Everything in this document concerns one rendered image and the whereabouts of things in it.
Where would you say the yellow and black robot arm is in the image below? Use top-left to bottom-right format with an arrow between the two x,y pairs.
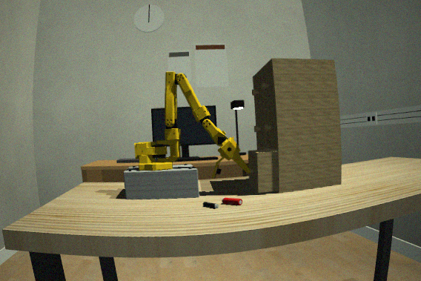
136,72 -> 229,171

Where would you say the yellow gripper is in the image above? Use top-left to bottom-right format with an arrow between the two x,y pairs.
212,137 -> 250,178

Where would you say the red aa battery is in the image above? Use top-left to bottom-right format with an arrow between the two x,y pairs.
222,198 -> 242,205

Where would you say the black aa battery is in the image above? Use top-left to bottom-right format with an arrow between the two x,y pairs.
203,202 -> 219,208

